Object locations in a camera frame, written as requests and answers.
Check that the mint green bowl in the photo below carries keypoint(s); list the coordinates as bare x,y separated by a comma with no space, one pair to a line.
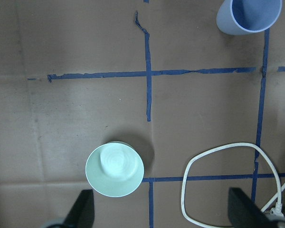
114,169

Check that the blue plastic cup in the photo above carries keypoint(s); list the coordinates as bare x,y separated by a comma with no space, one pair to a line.
242,17

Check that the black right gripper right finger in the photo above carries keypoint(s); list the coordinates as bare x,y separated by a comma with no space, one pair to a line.
243,213

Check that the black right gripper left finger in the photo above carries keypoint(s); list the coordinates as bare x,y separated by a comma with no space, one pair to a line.
82,213

